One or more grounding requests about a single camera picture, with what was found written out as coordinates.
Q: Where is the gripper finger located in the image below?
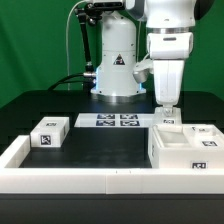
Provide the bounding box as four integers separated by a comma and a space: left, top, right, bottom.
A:
163, 105, 173, 117

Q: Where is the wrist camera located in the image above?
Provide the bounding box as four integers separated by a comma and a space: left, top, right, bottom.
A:
133, 54, 153, 83

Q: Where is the small white tagged block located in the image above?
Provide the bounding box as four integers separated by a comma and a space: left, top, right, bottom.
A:
30, 117, 70, 148

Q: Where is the white cable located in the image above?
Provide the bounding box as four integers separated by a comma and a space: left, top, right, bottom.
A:
65, 0, 88, 91

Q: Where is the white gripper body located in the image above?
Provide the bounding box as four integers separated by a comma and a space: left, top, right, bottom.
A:
147, 32, 193, 106

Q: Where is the white cabinet body box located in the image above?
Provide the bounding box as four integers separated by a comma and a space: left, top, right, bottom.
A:
148, 124, 224, 169

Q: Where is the white U-shaped fence frame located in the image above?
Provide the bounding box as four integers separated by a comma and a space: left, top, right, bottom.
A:
0, 135, 224, 194

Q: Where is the black cable bundle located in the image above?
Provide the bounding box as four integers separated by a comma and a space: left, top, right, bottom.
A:
47, 72, 97, 92

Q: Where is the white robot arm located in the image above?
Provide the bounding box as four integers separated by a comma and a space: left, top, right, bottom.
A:
90, 0, 215, 116

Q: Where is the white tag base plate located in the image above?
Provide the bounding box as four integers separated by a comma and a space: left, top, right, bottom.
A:
74, 113, 153, 128

